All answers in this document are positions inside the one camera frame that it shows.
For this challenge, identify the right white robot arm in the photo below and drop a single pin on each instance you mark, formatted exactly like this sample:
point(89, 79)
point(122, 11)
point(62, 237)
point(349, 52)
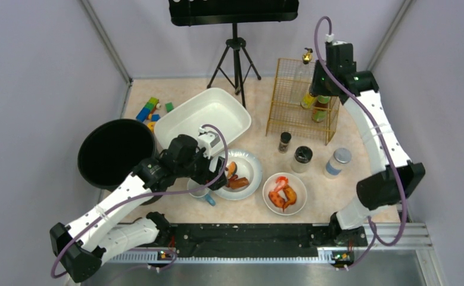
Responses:
point(394, 176)

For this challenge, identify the fried chicken piece toy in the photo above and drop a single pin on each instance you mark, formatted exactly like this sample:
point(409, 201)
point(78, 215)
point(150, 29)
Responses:
point(276, 199)

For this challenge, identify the red shrimp toy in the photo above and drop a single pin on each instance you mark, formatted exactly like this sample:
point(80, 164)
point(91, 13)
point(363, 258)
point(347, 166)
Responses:
point(281, 182)

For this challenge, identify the brown sausage roll toy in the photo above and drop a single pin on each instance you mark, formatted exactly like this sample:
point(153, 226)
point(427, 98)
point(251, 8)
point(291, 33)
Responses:
point(239, 183)

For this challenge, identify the fried chicken wing toy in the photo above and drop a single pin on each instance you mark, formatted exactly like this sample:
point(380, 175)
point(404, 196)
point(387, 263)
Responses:
point(291, 196)

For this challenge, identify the white mug blue handle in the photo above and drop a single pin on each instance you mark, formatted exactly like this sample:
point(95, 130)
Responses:
point(201, 194)

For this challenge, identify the black round bin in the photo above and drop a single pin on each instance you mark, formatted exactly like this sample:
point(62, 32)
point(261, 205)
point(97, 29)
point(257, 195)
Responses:
point(112, 150)

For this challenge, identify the black lid glass jar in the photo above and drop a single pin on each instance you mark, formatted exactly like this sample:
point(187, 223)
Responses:
point(302, 158)

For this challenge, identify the small black spice shaker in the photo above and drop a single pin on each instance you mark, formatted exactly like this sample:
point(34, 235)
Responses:
point(284, 141)

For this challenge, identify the clear glass oil bottle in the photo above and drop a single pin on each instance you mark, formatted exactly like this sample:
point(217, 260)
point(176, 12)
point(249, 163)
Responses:
point(302, 78)

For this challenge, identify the black panel on tripod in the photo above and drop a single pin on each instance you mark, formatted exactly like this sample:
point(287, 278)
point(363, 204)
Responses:
point(197, 12)

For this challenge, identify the white rectangular basin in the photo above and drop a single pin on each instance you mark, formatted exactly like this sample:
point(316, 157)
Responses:
point(213, 106)

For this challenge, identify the small yellow oil bottle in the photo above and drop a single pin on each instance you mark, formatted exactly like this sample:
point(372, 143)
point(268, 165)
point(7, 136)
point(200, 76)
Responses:
point(308, 100)

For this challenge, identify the silver lid blue label jar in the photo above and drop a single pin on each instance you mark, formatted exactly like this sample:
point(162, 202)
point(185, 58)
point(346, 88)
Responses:
point(338, 161)

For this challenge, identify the white fluted plate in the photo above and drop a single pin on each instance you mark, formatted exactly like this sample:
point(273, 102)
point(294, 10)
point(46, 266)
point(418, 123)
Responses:
point(249, 167)

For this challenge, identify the red sauce bottle yellow cap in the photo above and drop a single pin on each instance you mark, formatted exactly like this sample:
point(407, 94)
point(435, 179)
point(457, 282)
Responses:
point(321, 107)

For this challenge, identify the salmon slice toy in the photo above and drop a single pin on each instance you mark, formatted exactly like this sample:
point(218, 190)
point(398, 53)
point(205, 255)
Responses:
point(231, 169)

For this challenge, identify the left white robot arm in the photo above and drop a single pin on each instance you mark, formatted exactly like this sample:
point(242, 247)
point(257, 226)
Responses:
point(82, 246)

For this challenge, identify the colourful toy block stack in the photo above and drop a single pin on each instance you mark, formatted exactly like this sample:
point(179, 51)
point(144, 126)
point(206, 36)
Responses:
point(150, 106)

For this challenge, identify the green toy block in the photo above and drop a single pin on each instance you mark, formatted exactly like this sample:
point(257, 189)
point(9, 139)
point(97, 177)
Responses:
point(169, 107)

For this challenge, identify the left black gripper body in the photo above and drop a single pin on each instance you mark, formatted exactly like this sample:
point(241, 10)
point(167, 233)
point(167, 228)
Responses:
point(217, 175)

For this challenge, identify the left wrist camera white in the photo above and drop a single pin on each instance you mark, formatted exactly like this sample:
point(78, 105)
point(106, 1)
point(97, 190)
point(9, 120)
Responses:
point(207, 140)

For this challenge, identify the black tripod stand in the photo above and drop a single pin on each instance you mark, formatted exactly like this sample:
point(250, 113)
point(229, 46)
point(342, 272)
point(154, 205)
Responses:
point(237, 46)

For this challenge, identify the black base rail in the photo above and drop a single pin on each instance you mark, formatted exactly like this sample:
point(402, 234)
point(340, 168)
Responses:
point(265, 242)

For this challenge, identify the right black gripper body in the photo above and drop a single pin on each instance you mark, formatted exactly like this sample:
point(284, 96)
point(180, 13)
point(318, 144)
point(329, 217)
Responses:
point(318, 86)

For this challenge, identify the white floral bowl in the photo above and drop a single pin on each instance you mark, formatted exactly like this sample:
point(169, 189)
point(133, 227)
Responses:
point(296, 184)

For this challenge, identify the gold wire rack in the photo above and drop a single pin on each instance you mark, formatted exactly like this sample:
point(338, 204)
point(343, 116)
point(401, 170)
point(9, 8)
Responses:
point(285, 116)

